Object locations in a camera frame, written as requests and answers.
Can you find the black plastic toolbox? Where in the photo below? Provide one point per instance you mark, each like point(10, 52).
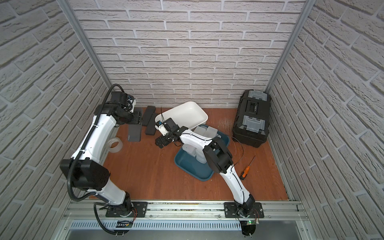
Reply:
point(251, 125)

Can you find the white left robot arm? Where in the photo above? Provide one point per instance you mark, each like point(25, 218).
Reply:
point(85, 175)

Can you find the teal plastic tray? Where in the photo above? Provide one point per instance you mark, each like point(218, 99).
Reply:
point(196, 169)

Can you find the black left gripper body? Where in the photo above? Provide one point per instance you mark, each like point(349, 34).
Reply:
point(135, 117)

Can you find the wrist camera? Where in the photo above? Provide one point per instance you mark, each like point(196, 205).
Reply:
point(124, 100)
point(161, 127)

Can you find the white plastic tray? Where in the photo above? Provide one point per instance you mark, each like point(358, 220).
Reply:
point(189, 114)

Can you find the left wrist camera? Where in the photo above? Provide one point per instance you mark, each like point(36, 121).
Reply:
point(124, 100)

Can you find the clear pencil case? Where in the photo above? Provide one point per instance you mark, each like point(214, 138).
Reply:
point(189, 149)
point(205, 132)
point(200, 156)

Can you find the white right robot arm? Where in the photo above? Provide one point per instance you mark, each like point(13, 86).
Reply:
point(218, 157)

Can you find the orange handled screwdriver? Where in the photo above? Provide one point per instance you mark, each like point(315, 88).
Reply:
point(246, 170)

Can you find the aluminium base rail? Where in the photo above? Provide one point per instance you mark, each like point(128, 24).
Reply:
point(209, 210)

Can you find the clear tape roll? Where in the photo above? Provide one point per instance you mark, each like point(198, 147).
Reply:
point(114, 145)

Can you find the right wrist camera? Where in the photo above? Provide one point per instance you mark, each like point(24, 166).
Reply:
point(161, 127)

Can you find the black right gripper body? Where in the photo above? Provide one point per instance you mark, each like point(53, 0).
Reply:
point(166, 139)

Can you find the black pencil case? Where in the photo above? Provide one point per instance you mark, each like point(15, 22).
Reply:
point(134, 133)
point(149, 111)
point(151, 127)

